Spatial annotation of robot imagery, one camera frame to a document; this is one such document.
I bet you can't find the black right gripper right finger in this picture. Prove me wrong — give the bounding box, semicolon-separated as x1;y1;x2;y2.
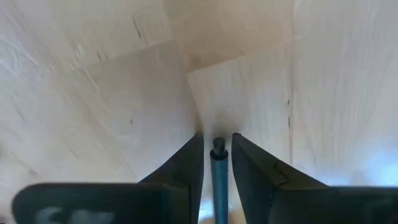
231;133;398;224

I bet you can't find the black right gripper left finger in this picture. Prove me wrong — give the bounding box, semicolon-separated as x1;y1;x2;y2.
12;133;205;224

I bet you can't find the blue pen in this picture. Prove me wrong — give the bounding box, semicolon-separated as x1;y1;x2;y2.
210;136;229;224

